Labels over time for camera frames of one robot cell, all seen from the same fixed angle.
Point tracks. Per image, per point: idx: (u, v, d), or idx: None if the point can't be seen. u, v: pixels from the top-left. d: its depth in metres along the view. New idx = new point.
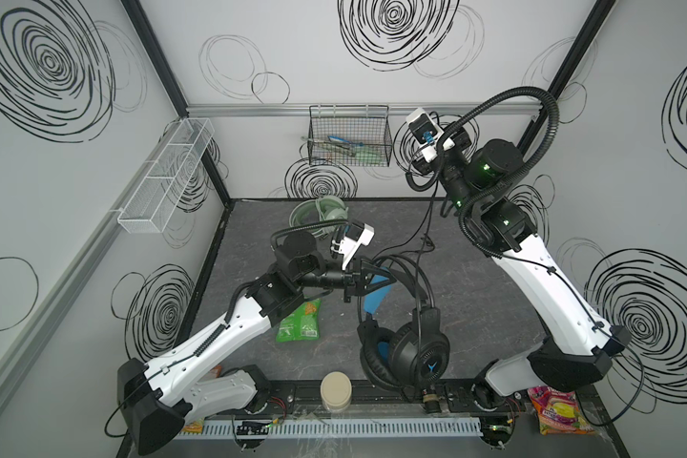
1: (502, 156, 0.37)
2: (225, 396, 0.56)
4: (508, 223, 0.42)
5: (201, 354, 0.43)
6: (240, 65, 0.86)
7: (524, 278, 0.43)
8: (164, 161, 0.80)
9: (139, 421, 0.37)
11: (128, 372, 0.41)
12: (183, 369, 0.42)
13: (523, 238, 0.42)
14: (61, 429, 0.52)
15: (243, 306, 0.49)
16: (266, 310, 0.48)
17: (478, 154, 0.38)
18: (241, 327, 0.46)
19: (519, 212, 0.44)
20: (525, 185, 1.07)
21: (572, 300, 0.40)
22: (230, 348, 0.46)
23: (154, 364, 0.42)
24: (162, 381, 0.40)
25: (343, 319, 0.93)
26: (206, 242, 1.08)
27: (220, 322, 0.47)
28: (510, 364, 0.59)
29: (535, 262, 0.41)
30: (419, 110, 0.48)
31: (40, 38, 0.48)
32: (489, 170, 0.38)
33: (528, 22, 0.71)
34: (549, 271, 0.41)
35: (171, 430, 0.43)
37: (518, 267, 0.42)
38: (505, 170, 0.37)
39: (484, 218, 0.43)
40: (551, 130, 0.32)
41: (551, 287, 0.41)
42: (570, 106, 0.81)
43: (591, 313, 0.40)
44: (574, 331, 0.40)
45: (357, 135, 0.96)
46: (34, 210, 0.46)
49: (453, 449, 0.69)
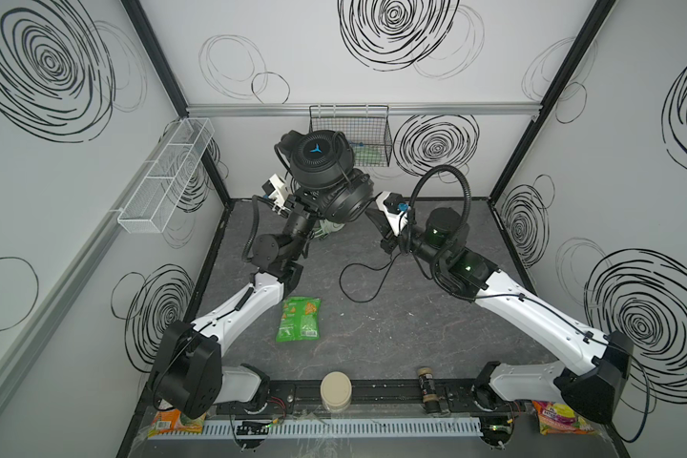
1: (442, 220, 0.48)
2: (239, 377, 0.58)
4: (469, 268, 0.51)
5: (239, 310, 0.50)
6: (241, 65, 0.86)
7: (507, 310, 0.47)
8: (164, 161, 0.80)
9: (203, 364, 0.41)
11: (175, 331, 0.44)
12: (229, 321, 0.48)
13: (489, 277, 0.50)
14: (63, 427, 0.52)
15: (262, 276, 0.53)
16: (282, 279, 0.59)
17: (426, 222, 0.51)
18: (266, 289, 0.56)
19: (479, 260, 0.52)
20: (525, 185, 1.07)
21: (552, 319, 0.44)
22: (257, 308, 0.53)
23: (200, 321, 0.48)
24: (214, 330, 0.45)
25: (343, 319, 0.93)
26: (206, 242, 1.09)
27: (247, 287, 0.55)
28: (526, 376, 0.56)
29: (505, 292, 0.48)
30: (385, 192, 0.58)
31: (40, 38, 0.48)
32: (437, 234, 0.48)
33: (528, 21, 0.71)
34: (520, 298, 0.47)
35: (214, 386, 0.44)
37: (494, 301, 0.48)
38: (448, 230, 0.47)
39: (452, 271, 0.52)
40: (466, 194, 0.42)
41: (529, 311, 0.45)
42: (570, 106, 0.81)
43: (577, 326, 0.43)
44: (567, 347, 0.42)
45: (357, 135, 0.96)
46: (34, 209, 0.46)
49: (453, 449, 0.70)
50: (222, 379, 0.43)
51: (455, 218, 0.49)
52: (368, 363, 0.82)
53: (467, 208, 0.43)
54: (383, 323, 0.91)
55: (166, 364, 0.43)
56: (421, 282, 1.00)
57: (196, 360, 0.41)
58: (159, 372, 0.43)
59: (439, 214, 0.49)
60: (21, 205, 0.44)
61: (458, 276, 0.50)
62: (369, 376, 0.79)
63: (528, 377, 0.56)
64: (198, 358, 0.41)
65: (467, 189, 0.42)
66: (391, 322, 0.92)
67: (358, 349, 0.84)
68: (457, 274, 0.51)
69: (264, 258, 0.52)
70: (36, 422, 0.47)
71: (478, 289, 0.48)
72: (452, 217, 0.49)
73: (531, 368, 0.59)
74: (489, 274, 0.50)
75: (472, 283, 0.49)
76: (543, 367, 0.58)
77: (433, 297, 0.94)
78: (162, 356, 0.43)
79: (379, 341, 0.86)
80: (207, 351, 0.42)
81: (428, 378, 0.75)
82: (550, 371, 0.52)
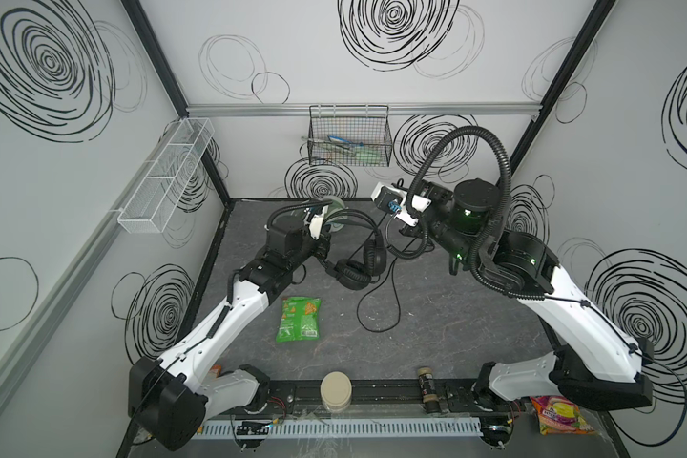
1: (474, 196, 0.34)
2: (231, 388, 0.57)
4: (534, 262, 0.36)
5: (214, 336, 0.45)
6: (241, 66, 0.86)
7: (561, 317, 0.38)
8: (164, 161, 0.80)
9: (170, 405, 0.38)
11: (142, 367, 0.41)
12: (199, 352, 0.43)
13: (552, 273, 0.37)
14: (63, 426, 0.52)
15: (241, 288, 0.52)
16: (262, 288, 0.52)
17: (455, 203, 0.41)
18: (245, 305, 0.49)
19: (537, 245, 0.38)
20: (525, 185, 1.07)
21: (606, 326, 0.38)
22: (237, 327, 0.48)
23: (166, 356, 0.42)
24: (181, 366, 0.41)
25: (343, 319, 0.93)
26: (206, 242, 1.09)
27: (223, 305, 0.49)
28: (522, 374, 0.56)
29: (568, 299, 0.37)
30: (378, 184, 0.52)
31: (40, 38, 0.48)
32: (471, 213, 0.35)
33: (528, 22, 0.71)
34: (582, 305, 0.37)
35: (194, 418, 0.43)
37: (551, 306, 0.37)
38: (488, 206, 0.33)
39: (497, 261, 0.38)
40: (503, 161, 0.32)
41: (589, 321, 0.37)
42: (570, 106, 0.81)
43: (621, 336, 0.38)
44: (616, 363, 0.38)
45: (357, 135, 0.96)
46: (33, 208, 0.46)
49: (453, 450, 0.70)
50: (204, 406, 0.46)
51: (489, 190, 0.35)
52: (368, 363, 0.82)
53: (505, 182, 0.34)
54: (383, 323, 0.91)
55: (138, 401, 0.40)
56: (421, 282, 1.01)
57: (163, 402, 0.38)
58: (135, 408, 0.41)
59: (467, 189, 0.35)
60: (22, 205, 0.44)
61: (510, 266, 0.36)
62: (369, 376, 0.79)
63: (524, 375, 0.56)
64: (166, 401, 0.38)
65: (503, 153, 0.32)
66: (391, 322, 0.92)
67: (358, 348, 0.84)
68: (510, 265, 0.36)
69: (286, 226, 0.55)
70: (36, 421, 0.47)
71: (542, 289, 0.36)
72: (486, 190, 0.35)
73: (526, 365, 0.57)
74: (549, 271, 0.37)
75: (535, 279, 0.35)
76: (537, 363, 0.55)
77: (433, 297, 0.94)
78: (133, 394, 0.40)
79: (379, 341, 0.86)
80: (175, 392, 0.39)
81: (428, 378, 0.75)
82: (544, 367, 0.52)
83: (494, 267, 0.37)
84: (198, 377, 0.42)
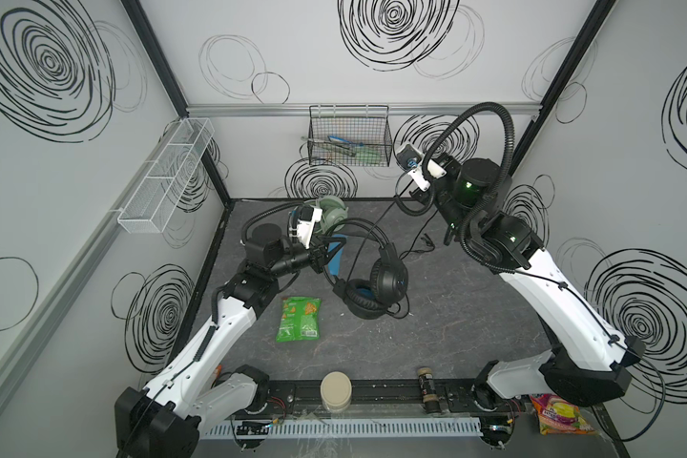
1: (478, 173, 0.38)
2: (227, 397, 0.56)
4: (514, 239, 0.41)
5: (201, 359, 0.44)
6: (241, 65, 0.86)
7: (538, 297, 0.41)
8: (164, 161, 0.80)
9: (160, 435, 0.37)
11: (129, 399, 0.39)
12: (188, 376, 0.42)
13: (531, 254, 0.41)
14: (63, 426, 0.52)
15: (226, 305, 0.51)
16: (249, 302, 0.51)
17: (459, 175, 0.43)
18: (231, 323, 0.49)
19: (525, 228, 0.42)
20: (525, 185, 1.07)
21: (585, 313, 0.39)
22: (224, 346, 0.48)
23: (154, 385, 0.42)
24: (169, 395, 0.40)
25: (343, 319, 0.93)
26: (206, 242, 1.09)
27: (209, 325, 0.48)
28: (517, 370, 0.57)
29: (545, 277, 0.40)
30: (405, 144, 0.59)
31: (40, 38, 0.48)
32: (472, 187, 0.39)
33: (528, 22, 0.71)
34: (560, 286, 0.40)
35: (187, 444, 0.42)
37: (528, 282, 0.41)
38: (488, 183, 0.38)
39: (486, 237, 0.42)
40: (510, 141, 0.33)
41: (564, 302, 0.39)
42: (570, 106, 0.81)
43: (604, 325, 0.40)
44: (591, 347, 0.39)
45: (357, 135, 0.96)
46: (32, 208, 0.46)
49: (453, 449, 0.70)
50: (197, 431, 0.46)
51: (494, 170, 0.39)
52: (369, 363, 0.82)
53: (507, 162, 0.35)
54: (383, 323, 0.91)
55: (128, 433, 0.39)
56: (421, 282, 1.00)
57: (153, 432, 0.37)
58: (123, 442, 0.40)
59: (473, 165, 0.39)
60: (22, 206, 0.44)
61: (494, 242, 0.41)
62: (369, 376, 0.79)
63: (519, 370, 0.56)
64: (156, 431, 0.37)
65: (510, 136, 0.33)
66: (391, 322, 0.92)
67: (358, 348, 0.84)
68: (493, 241, 0.41)
69: (262, 239, 0.52)
70: (37, 422, 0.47)
71: (518, 266, 0.40)
72: (490, 169, 0.39)
73: (521, 362, 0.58)
74: (530, 252, 0.41)
75: (513, 258, 0.40)
76: (531, 358, 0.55)
77: (433, 297, 0.94)
78: (122, 426, 0.39)
79: (379, 341, 0.86)
80: (164, 423, 0.38)
81: (428, 378, 0.75)
82: (537, 362, 0.53)
83: (481, 240, 0.42)
84: (189, 402, 0.42)
